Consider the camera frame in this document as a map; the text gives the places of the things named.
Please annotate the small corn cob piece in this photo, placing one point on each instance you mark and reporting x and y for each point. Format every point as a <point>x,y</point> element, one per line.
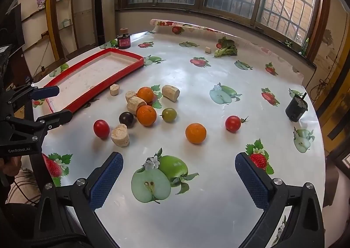
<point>208,50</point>

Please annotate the green leafy vegetable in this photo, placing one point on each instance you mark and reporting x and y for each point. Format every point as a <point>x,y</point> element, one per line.
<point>226,48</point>

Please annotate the checked cloth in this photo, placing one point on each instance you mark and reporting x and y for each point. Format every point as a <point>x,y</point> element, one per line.
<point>24,185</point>

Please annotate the black cylinder motor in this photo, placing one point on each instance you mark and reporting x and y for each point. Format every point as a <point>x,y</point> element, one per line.
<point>295,108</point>

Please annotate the dark screen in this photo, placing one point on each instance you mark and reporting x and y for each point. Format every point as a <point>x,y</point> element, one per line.
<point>12,29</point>

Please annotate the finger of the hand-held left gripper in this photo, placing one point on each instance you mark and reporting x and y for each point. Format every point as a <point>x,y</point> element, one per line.
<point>46,92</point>
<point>56,120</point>

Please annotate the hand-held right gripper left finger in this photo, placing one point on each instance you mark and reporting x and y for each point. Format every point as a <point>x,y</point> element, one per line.
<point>106,179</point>

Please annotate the small green grape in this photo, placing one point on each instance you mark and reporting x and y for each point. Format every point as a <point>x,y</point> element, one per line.
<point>169,114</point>

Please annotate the tan bread chunk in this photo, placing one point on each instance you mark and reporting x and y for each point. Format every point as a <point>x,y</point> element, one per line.
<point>171,93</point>

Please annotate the fruit print tablecloth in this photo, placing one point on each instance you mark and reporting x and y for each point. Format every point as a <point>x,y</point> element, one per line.
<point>213,160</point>

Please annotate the red rimmed white tray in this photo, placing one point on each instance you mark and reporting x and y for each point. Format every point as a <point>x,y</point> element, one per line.
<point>90,73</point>

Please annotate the black motor with red label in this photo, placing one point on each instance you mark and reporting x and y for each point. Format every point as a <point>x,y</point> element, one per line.
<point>124,42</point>

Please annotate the beige cylindrical bread roll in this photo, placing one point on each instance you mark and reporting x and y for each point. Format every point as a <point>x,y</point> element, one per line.
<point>120,135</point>

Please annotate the orange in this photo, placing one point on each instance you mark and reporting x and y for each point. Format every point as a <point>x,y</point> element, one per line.
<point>146,115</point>
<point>145,94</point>
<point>195,133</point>

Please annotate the wall shelf unit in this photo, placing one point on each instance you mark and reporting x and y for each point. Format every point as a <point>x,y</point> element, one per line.
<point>35,26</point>

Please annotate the red tomato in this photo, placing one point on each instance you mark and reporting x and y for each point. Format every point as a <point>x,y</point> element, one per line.
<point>233,123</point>
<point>101,128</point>

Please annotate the person's left hand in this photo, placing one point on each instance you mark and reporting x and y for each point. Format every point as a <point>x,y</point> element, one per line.
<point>9,167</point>

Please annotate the dark purple plum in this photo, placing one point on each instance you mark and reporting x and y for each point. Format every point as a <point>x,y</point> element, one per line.
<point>126,118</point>

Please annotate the purple plush toy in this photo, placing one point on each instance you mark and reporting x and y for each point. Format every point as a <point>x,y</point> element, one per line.
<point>41,1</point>

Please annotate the green bottle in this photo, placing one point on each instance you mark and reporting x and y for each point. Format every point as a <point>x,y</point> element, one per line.
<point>306,44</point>

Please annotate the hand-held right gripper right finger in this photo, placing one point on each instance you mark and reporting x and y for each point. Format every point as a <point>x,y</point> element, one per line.
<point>254,182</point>

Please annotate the white tower air conditioner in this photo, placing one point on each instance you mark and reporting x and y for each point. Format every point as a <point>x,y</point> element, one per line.
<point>105,4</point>

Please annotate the small beige bread cube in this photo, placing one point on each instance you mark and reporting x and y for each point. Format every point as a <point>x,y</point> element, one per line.
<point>114,90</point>

